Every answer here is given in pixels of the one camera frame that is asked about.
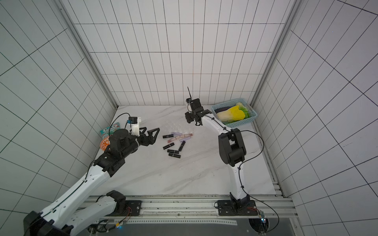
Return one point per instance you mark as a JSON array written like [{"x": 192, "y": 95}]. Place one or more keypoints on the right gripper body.
[{"x": 195, "y": 112}]

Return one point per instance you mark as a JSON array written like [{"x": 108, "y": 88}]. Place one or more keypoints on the teal plastic basket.
[{"x": 231, "y": 103}]

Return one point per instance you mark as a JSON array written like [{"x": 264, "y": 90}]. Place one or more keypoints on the green candy packet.
[{"x": 109, "y": 130}]

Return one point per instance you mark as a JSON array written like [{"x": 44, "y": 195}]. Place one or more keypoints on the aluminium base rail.
[{"x": 206, "y": 208}]

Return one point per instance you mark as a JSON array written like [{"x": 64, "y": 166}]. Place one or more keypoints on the orange patterned cup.
[{"x": 104, "y": 143}]

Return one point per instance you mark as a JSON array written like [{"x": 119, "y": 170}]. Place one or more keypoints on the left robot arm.
[{"x": 63, "y": 217}]

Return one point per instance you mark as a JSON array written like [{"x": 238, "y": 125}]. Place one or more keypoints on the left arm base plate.
[{"x": 129, "y": 208}]

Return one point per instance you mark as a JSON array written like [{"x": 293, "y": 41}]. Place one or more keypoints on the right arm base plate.
[{"x": 228, "y": 208}]

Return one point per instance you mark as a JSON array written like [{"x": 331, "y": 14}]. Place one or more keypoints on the lilac lip gloss tube lower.
[{"x": 186, "y": 138}]

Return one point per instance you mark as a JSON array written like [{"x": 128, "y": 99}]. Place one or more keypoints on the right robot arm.
[{"x": 232, "y": 149}]

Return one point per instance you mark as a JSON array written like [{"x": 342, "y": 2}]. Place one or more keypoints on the dark purple toy eggplant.
[{"x": 223, "y": 110}]

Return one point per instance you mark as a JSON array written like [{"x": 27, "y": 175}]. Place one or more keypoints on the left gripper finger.
[
  {"x": 153, "y": 133},
  {"x": 142, "y": 130}
]

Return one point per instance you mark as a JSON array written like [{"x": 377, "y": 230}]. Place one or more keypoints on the black lipstick lowest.
[{"x": 174, "y": 155}]

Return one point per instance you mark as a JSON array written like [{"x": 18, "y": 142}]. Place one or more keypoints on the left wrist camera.
[{"x": 135, "y": 125}]

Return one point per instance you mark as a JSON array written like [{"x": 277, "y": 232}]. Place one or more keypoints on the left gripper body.
[{"x": 142, "y": 139}]

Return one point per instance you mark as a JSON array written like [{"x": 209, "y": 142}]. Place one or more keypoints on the clear acrylic lipstick organizer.
[{"x": 177, "y": 124}]

